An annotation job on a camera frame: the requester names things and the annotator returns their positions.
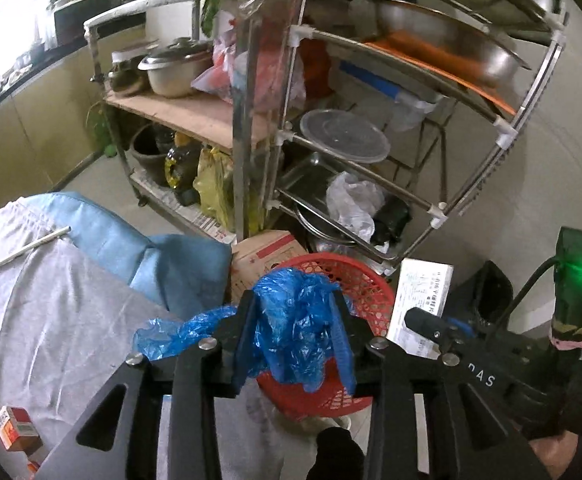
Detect black cable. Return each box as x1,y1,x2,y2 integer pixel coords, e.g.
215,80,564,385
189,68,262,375
506,255,564,323

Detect cooking oil bottle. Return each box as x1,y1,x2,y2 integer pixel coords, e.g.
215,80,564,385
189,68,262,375
163,132,202,206

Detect yellow plastic bag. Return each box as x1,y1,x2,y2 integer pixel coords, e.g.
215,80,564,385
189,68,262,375
193,146,267,233

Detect blue plastic bag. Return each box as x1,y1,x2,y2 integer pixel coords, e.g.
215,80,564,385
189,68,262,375
132,267,344,396

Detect metal shelf rack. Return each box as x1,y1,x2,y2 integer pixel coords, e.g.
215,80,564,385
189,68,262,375
84,0,569,266

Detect green plastic bottle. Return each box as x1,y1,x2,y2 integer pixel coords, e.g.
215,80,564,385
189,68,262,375
87,101,119,158

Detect white plastic bag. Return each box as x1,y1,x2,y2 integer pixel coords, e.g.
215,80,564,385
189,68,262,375
326,171,387,243

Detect orange board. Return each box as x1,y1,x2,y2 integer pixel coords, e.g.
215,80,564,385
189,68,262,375
363,30,519,116

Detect black plastic bag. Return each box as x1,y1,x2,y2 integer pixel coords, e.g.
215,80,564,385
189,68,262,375
373,197,414,248

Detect person's right hand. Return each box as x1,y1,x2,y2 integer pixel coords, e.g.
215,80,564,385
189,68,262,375
528,430,582,480

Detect black crate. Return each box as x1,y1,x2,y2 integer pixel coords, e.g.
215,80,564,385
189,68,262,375
51,0,124,46

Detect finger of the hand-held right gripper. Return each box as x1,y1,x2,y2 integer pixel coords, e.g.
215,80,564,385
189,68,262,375
404,306,464,358
443,316,479,341

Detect white paper box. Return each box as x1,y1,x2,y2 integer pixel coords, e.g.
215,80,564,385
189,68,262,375
387,258,455,361

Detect newspaper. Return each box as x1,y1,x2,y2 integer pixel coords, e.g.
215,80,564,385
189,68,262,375
131,170,237,246

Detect steel pot with lid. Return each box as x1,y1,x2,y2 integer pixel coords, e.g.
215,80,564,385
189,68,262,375
138,37,214,98

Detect small steel pot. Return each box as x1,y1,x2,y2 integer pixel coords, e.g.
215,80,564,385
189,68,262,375
106,49,149,97

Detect blue and white packet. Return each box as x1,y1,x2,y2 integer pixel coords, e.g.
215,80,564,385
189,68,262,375
338,57,452,131

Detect cardboard box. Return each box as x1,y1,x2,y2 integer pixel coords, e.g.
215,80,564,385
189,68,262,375
231,230,309,306

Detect kitchen counter cabinets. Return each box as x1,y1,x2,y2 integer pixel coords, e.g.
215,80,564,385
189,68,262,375
0,20,137,221

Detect clear plastic container lid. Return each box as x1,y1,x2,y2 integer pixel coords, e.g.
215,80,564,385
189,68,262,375
299,108,391,164

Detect small orange and white box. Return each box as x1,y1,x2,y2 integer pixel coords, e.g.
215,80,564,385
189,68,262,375
0,405,39,453

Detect red plastic mesh basket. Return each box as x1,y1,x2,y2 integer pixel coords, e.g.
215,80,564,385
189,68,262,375
251,252,397,423

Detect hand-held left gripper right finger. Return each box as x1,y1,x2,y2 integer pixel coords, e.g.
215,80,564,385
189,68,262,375
328,290,552,480

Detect blue cloth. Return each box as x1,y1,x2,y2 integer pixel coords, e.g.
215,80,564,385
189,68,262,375
21,191,233,318

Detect green leafy vegetable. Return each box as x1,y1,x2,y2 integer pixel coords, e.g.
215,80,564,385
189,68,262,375
200,0,284,38

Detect grey tablecloth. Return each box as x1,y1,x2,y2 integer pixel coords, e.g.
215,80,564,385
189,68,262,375
0,200,322,480

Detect pink plastic bag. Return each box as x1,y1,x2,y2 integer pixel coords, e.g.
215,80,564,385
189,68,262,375
191,30,307,111

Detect black bin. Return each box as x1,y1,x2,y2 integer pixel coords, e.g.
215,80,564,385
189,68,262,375
443,260,514,341

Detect black bucket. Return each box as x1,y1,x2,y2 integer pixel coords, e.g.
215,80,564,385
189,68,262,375
131,124,172,186

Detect black cloth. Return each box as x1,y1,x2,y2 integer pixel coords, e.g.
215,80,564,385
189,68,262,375
305,426,367,480

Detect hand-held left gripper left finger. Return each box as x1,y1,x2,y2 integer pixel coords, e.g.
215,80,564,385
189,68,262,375
41,290,267,480

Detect steel tray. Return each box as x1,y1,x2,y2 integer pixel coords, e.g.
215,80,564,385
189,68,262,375
276,152,422,256

